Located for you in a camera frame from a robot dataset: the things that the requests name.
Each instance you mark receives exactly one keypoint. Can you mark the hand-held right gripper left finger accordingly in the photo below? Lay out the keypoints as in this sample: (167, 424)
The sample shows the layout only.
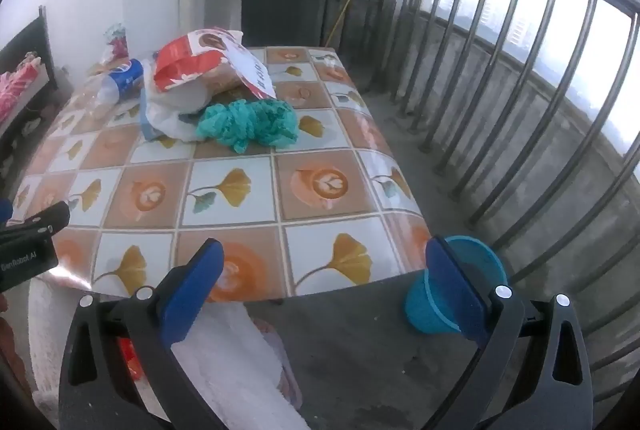
(195, 290)

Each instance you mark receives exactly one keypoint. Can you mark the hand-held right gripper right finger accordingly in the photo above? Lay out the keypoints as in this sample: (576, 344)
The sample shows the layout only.
(450, 280)

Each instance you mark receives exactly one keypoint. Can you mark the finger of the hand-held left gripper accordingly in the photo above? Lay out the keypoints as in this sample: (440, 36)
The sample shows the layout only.
(45, 217)

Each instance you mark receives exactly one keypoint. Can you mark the blue plastic bin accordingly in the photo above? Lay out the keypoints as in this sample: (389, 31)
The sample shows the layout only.
(425, 310)

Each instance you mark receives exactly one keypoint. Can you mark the plastic bottle blue label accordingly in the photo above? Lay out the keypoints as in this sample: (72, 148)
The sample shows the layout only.
(125, 77)

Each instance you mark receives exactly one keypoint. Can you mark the white plastic bag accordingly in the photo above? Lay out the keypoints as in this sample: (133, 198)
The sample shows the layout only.
(170, 110)

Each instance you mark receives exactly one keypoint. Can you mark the teal plastic bag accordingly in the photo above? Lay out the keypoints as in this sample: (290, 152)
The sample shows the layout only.
(250, 120)

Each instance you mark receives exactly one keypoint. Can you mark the red white snack bag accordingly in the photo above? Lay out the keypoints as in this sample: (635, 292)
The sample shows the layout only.
(180, 60)

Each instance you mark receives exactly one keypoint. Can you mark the red packet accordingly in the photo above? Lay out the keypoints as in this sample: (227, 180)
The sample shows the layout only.
(131, 360)

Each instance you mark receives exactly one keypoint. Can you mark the tile-patterned tablecloth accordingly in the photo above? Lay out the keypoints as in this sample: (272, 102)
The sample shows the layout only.
(235, 190)

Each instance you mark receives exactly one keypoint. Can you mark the pink floral cloth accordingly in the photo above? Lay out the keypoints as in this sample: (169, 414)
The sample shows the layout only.
(15, 85)

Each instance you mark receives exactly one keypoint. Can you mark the dark wooden furniture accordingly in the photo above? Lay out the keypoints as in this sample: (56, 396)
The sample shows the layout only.
(20, 45)

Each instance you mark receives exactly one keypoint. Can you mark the colourful small packet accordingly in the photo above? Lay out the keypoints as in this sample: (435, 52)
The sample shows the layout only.
(117, 42)

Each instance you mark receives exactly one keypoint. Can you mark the yellow stick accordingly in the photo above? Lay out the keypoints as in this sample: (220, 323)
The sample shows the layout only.
(342, 12)

